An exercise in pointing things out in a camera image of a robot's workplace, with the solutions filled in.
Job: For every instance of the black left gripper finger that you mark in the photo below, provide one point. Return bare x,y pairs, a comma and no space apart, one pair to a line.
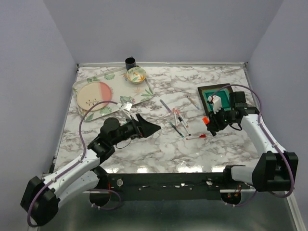
142,123
147,132

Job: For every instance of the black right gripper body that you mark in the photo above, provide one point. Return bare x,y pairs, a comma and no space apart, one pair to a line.
223,118

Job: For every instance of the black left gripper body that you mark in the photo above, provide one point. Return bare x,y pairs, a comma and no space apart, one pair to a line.
129,129

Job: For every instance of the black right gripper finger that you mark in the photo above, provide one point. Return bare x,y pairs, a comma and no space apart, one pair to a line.
211,119
216,128

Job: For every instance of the black orange highlighter body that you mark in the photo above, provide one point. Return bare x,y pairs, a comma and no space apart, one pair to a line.
211,129

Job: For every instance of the orange highlighter cap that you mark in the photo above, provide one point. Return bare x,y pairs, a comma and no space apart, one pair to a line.
206,120

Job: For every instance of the blue tip thin pen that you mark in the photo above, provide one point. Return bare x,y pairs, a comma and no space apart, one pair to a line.
193,102

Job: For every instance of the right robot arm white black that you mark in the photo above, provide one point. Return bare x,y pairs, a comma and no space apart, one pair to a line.
276,168

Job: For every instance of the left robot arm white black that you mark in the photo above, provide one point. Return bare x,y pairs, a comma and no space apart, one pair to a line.
42,197

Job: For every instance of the green fineliner pen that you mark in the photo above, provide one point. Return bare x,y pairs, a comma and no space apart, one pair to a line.
174,127

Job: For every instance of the grey purple marker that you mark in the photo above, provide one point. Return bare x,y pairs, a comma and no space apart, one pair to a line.
165,105

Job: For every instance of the peach cap white marker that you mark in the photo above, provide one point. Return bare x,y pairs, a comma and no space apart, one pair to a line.
175,117

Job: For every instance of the pink cap white marker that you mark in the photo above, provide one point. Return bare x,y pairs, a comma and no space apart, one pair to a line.
181,117

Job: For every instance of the floral small bowl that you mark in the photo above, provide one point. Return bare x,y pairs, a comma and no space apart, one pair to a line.
136,75

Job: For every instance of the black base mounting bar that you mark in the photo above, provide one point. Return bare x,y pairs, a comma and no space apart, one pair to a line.
169,186

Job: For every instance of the pink cream round plate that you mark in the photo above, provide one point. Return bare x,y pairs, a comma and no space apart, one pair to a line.
92,93

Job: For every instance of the dark blue mug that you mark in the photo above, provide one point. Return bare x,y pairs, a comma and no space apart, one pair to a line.
130,63

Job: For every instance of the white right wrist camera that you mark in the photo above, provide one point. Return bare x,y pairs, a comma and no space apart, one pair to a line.
215,101

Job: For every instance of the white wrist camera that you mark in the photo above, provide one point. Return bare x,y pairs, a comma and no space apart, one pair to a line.
215,101
125,110

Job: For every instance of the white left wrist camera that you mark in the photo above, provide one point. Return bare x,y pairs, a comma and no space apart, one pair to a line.
125,110

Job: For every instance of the aluminium frame rail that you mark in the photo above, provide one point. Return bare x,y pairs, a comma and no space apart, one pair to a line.
298,220

